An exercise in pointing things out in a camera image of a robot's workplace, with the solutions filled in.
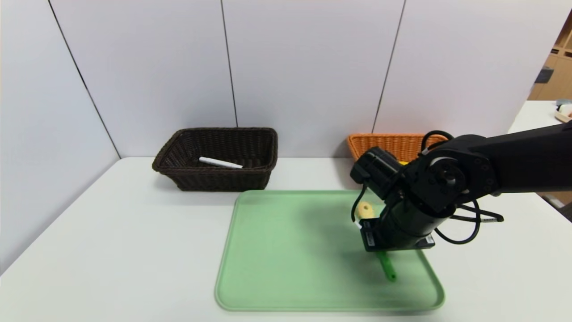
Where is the white marker pen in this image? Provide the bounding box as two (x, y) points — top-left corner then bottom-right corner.
(198, 157), (244, 169)

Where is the wooden shelf unit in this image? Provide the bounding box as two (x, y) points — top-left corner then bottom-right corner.
(527, 18), (572, 101)

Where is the light green plastic tray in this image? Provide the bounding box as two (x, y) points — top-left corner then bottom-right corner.
(214, 190), (446, 312)

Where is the black cable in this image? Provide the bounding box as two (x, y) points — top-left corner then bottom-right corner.
(421, 130), (454, 153)
(351, 183), (371, 224)
(436, 199), (505, 245)

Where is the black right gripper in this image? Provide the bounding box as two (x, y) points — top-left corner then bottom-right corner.
(358, 200), (451, 252)

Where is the dark brown wicker basket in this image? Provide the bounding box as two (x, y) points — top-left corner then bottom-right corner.
(152, 127), (278, 192)

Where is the beige dish with items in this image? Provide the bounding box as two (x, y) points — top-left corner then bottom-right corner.
(555, 99), (572, 123)

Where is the orange wicker basket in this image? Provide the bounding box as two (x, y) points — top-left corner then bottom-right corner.
(347, 133), (447, 162)

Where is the beige spatula with green handle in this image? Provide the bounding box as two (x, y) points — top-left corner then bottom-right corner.
(359, 202), (397, 283)

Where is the white side table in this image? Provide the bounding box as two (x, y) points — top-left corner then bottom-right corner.
(507, 101), (572, 134)

